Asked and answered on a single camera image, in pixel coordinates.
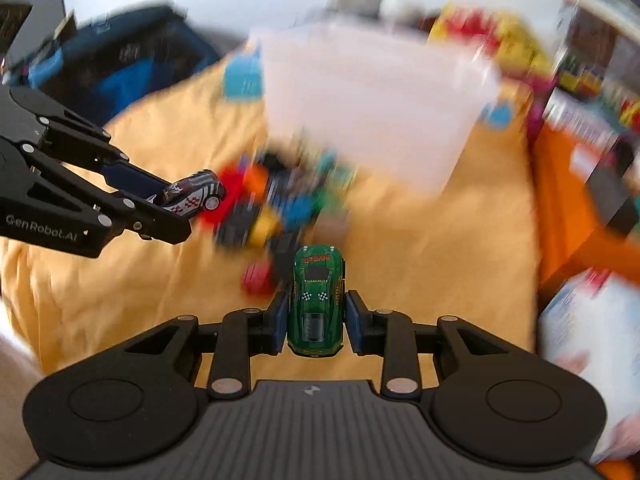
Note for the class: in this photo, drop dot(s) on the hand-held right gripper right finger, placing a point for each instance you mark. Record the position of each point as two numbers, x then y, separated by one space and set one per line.
356 325

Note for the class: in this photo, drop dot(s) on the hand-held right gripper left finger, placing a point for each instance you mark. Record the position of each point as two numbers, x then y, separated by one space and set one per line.
281 325

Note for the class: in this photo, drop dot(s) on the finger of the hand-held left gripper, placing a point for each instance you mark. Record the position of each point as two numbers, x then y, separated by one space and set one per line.
135 177
160 225

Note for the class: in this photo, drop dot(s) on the green toy car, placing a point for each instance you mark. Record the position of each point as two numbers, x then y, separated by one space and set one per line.
315 300

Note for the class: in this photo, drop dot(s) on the silver and black toy car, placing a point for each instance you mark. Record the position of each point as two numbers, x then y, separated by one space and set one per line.
197 190

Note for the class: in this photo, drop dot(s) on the white plastic storage bin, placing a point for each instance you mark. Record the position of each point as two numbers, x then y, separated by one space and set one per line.
370 100

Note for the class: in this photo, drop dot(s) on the dark blue stroller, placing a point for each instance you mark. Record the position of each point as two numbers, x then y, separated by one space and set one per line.
125 60

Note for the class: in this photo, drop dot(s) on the pile of toy blocks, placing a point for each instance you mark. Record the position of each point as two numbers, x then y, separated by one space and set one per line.
280 205

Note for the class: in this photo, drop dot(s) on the teal printed card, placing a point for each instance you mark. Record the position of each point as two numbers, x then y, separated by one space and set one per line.
244 76

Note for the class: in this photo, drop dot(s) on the black flat screen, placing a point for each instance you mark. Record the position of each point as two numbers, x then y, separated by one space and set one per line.
25 10

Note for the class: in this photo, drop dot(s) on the white printed packet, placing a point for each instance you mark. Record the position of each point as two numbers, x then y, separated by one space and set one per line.
585 320

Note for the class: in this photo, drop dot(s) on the orange box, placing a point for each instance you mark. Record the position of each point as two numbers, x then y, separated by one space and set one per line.
560 200

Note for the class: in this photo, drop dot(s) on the white carton box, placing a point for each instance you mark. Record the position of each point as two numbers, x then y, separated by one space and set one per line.
580 120

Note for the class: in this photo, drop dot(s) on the yellow plastic bag red print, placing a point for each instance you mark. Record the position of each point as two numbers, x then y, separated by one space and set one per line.
490 35

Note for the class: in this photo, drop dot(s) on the clear storage box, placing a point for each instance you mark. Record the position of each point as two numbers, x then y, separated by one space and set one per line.
600 40

